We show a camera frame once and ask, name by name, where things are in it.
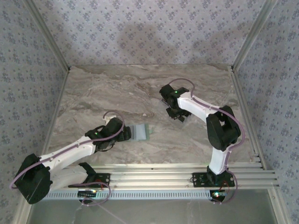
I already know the green card holder wallet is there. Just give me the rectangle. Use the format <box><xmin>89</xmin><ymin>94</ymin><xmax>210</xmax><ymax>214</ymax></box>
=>
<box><xmin>127</xmin><ymin>123</ymin><xmax>155</xmax><ymax>142</ymax></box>

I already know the small black circuit board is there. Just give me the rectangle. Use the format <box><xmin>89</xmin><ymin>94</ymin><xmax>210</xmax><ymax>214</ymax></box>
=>
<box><xmin>78</xmin><ymin>189</ymin><xmax>98</xmax><ymax>199</ymax></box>
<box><xmin>209</xmin><ymin>189</ymin><xmax>228</xmax><ymax>203</ymax></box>

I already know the grey metal lower panel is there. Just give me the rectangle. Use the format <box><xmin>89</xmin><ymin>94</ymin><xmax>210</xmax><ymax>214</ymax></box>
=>
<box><xmin>28</xmin><ymin>199</ymin><xmax>275</xmax><ymax>224</ymax></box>

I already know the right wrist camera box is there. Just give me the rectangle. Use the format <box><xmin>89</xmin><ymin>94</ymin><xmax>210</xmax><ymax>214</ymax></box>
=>
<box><xmin>159</xmin><ymin>84</ymin><xmax>175</xmax><ymax>100</ymax></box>

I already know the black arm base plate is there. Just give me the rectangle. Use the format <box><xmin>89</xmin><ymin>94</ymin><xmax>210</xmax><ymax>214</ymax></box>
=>
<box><xmin>192</xmin><ymin>172</ymin><xmax>235</xmax><ymax>188</ymax></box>
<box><xmin>68</xmin><ymin>173</ymin><xmax>111</xmax><ymax>189</ymax></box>

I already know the long aluminium extrusion rail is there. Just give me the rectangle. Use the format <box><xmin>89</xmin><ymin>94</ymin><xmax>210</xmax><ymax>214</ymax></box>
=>
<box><xmin>49</xmin><ymin>162</ymin><xmax>280</xmax><ymax>190</ymax></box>

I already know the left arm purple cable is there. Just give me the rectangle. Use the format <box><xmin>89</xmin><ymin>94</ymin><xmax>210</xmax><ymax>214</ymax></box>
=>
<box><xmin>8</xmin><ymin>110</ymin><xmax>126</xmax><ymax>207</ymax></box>

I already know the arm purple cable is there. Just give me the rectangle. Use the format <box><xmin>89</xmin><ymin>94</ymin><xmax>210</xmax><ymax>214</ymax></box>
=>
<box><xmin>167</xmin><ymin>78</ymin><xmax>246</xmax><ymax>206</ymax></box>
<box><xmin>8</xmin><ymin>110</ymin><xmax>126</xmax><ymax>207</ymax></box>

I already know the white slotted cable duct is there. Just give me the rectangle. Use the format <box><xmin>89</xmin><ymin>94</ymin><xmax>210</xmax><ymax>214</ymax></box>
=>
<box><xmin>45</xmin><ymin>189</ymin><xmax>212</xmax><ymax>201</ymax></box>

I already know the aluminium table side rail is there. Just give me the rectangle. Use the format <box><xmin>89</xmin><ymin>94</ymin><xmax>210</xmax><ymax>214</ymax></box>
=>
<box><xmin>230</xmin><ymin>67</ymin><xmax>267</xmax><ymax>170</ymax></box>
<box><xmin>35</xmin><ymin>69</ymin><xmax>71</xmax><ymax>173</ymax></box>

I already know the thin loose purple cable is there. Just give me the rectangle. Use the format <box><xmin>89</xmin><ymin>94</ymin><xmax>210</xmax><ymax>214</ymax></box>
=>
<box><xmin>97</xmin><ymin>204</ymin><xmax>128</xmax><ymax>224</ymax></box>

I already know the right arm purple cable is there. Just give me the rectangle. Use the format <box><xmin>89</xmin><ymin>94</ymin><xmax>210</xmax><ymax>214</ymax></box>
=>
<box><xmin>167</xmin><ymin>78</ymin><xmax>246</xmax><ymax>206</ymax></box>

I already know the slanted aluminium frame post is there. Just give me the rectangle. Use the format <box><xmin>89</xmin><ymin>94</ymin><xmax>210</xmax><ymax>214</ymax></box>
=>
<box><xmin>232</xmin><ymin>0</ymin><xmax>280</xmax><ymax>70</ymax></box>
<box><xmin>23</xmin><ymin>0</ymin><xmax>71</xmax><ymax>71</ymax></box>

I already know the short aluminium frame leg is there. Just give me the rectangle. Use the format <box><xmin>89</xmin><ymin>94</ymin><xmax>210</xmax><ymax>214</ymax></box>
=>
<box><xmin>268</xmin><ymin>188</ymin><xmax>289</xmax><ymax>224</ymax></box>
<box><xmin>13</xmin><ymin>196</ymin><xmax>36</xmax><ymax>224</ymax></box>

